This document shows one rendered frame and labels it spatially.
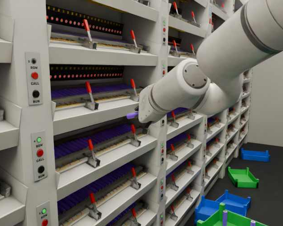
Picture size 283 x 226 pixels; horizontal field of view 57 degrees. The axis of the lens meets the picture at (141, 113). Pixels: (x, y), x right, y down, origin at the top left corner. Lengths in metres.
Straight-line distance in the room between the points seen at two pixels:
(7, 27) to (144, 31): 0.71
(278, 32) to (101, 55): 0.58
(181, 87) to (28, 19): 0.38
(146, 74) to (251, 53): 0.84
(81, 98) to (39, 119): 0.23
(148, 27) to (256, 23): 0.87
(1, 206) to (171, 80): 0.49
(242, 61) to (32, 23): 0.47
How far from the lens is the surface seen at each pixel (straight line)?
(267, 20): 0.39
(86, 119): 0.81
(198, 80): 0.57
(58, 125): 0.74
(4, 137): 0.65
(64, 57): 0.75
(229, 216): 1.26
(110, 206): 1.04
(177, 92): 0.57
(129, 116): 0.88
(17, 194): 0.73
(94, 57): 0.83
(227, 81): 0.50
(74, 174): 0.84
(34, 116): 0.68
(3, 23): 0.67
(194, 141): 1.89
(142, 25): 1.24
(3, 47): 0.64
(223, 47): 0.44
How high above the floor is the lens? 1.05
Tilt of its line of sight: 10 degrees down
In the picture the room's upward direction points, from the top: straight up
